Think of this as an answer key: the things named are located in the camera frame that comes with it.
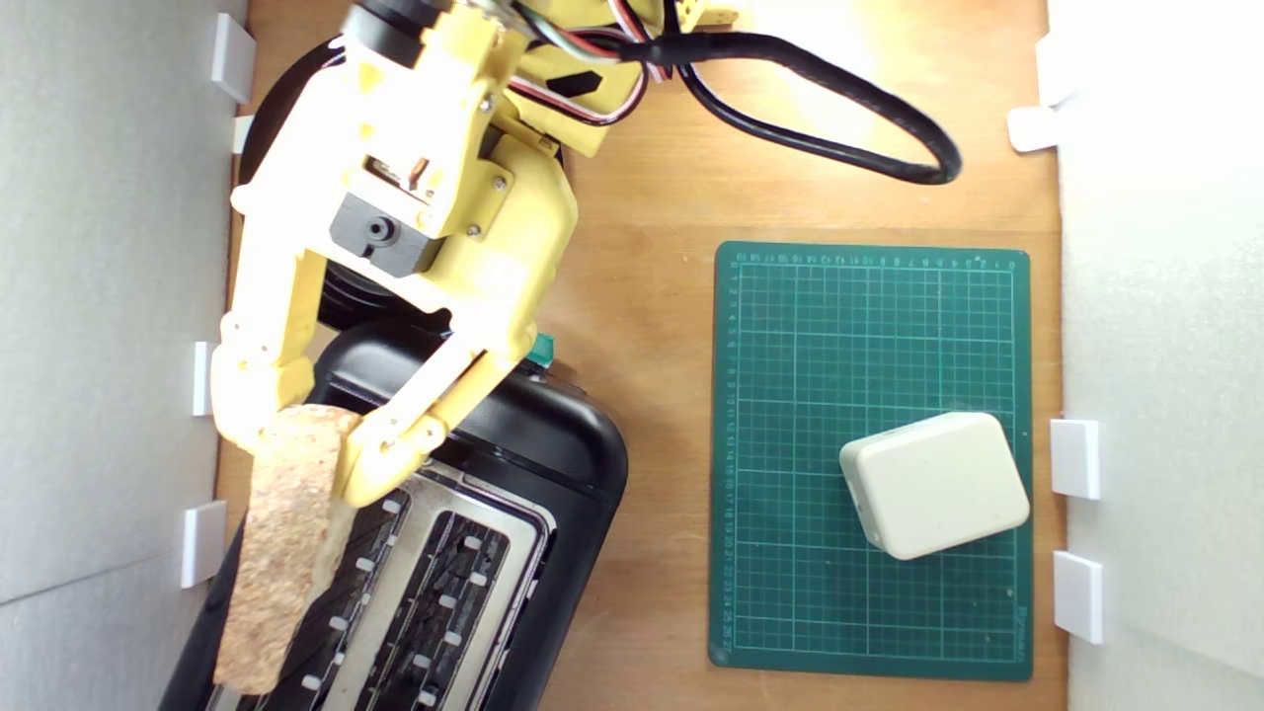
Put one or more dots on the brown bread slice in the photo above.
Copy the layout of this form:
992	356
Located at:
281	553

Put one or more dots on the black two-slot toaster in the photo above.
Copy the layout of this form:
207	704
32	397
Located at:
553	464

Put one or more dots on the black round plate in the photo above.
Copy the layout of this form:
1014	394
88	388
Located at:
341	291

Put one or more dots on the green cutting mat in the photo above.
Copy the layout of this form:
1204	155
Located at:
790	395

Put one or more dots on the white rounded block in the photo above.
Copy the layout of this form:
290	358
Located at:
933	484

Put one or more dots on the white wall clip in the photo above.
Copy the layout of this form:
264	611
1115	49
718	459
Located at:
201	380
202	543
1032	128
232	59
1047	69
1076	597
242	133
1074	459

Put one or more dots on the yellow flat camera housing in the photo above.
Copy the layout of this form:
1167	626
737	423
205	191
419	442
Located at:
296	148

